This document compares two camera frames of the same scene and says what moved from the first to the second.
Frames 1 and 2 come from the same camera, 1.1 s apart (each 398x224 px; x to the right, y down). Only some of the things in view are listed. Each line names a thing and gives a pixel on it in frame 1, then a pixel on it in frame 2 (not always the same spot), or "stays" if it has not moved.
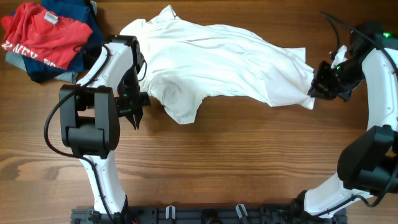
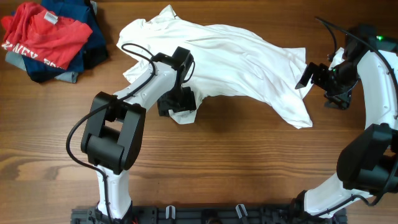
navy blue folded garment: x=39 y=71 stays
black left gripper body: x=131 y=98 → x=180 y=99
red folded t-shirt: x=41 y=34 stays
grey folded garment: x=18 y=60 stays
